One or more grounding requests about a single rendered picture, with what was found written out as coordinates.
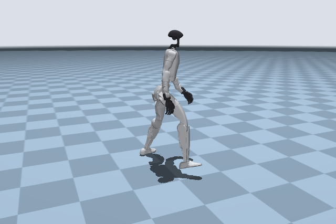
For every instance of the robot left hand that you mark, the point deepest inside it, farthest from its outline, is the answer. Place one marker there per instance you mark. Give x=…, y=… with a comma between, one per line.
x=187, y=95

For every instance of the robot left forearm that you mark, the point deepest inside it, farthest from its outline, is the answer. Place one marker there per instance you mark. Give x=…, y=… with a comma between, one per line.
x=177, y=85

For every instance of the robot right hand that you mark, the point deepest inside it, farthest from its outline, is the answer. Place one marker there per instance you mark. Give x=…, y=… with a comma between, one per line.
x=169, y=105

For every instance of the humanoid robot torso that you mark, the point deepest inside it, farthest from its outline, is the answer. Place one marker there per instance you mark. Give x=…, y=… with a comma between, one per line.
x=172, y=70

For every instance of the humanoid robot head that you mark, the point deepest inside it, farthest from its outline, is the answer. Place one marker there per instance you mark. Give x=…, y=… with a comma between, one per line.
x=175, y=34

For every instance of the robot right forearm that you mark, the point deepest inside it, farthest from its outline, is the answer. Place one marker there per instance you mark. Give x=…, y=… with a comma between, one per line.
x=165, y=83

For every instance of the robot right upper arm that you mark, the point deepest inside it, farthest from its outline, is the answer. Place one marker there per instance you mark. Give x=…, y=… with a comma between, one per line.
x=171, y=55

